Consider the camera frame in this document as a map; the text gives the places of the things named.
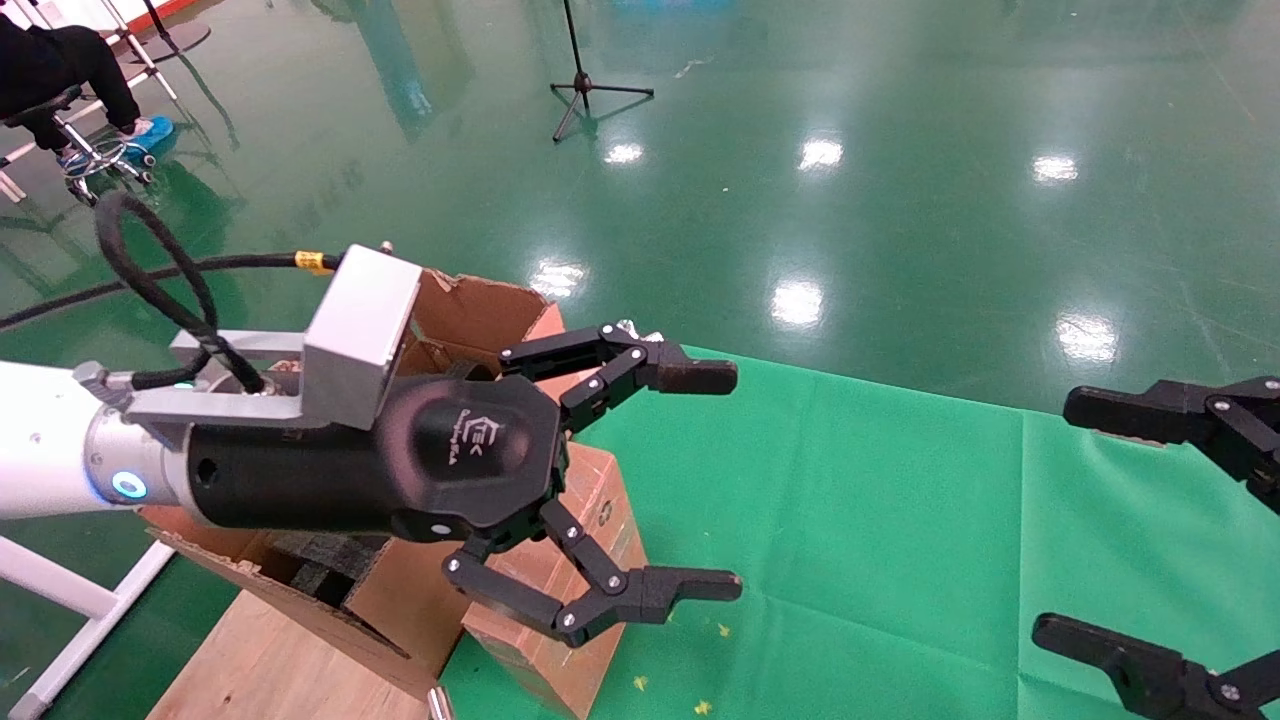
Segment green cloth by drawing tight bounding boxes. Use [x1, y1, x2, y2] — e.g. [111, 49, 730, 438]
[440, 340, 1280, 720]

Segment black round-base stand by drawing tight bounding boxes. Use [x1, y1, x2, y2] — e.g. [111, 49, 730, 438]
[120, 0, 213, 63]

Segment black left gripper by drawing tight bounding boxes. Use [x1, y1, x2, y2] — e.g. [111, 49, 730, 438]
[185, 322, 743, 648]

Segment black foam block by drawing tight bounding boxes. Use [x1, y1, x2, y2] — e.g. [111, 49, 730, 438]
[270, 530, 391, 606]

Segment black tripod stand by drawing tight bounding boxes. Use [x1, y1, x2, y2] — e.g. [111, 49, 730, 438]
[550, 0, 656, 143]

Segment blue shoe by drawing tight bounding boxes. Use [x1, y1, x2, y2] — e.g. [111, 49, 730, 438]
[120, 115, 176, 151]

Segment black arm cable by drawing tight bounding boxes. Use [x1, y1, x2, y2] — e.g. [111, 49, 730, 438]
[0, 190, 346, 396]

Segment white metal frame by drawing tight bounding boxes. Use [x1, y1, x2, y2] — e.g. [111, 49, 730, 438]
[0, 535, 176, 720]

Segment white tripod legs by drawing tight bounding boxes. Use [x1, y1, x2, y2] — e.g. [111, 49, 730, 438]
[95, 0, 181, 103]

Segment small brown cardboard box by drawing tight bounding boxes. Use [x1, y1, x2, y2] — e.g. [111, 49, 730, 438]
[462, 440, 651, 719]

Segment large open cardboard carton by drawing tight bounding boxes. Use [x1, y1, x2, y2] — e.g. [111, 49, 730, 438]
[140, 268, 591, 701]

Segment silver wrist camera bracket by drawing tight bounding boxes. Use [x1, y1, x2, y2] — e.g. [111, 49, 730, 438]
[125, 245, 423, 451]

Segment metal wheeled stool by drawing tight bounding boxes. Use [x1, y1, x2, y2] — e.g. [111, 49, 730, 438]
[0, 85, 156, 206]

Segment seated person in black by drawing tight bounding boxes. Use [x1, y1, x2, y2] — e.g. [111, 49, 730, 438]
[0, 15, 141, 151]

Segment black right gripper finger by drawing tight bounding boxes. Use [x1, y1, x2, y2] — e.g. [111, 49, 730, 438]
[1032, 612, 1280, 720]
[1063, 377, 1280, 511]

